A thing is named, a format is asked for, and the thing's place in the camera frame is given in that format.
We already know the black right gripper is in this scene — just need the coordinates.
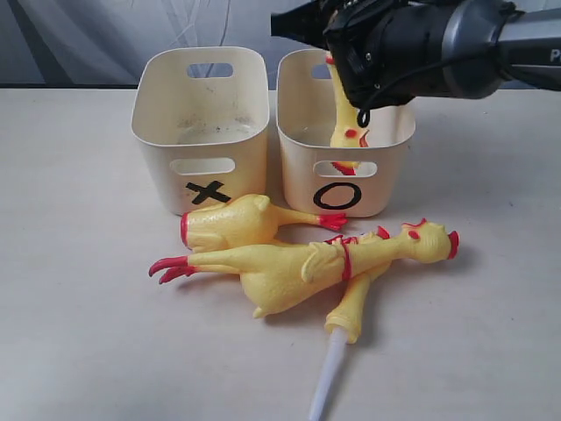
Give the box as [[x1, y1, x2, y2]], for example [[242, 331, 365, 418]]
[[270, 0, 454, 108]]

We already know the large whole yellow rubber chicken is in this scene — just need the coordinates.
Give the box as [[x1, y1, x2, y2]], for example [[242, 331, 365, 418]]
[[325, 53, 369, 148]]

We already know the headless yellow rubber chicken body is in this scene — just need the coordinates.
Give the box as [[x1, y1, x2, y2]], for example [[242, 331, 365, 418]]
[[180, 194, 348, 253]]

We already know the broken chicken head with tube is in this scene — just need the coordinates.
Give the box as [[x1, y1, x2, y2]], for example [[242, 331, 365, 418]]
[[307, 225, 391, 421]]

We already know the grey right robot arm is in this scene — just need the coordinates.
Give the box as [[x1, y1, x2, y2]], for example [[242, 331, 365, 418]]
[[271, 1, 560, 111]]

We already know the cream bin marked X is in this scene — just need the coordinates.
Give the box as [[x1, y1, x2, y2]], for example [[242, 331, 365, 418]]
[[131, 46, 269, 215]]

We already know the cream bin marked O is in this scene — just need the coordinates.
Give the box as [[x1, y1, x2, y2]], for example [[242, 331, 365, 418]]
[[276, 49, 415, 218]]

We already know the white backdrop curtain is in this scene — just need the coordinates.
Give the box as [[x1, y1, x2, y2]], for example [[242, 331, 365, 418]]
[[0, 0, 561, 91]]

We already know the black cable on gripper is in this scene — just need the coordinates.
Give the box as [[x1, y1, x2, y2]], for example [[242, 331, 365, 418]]
[[355, 78, 382, 129]]

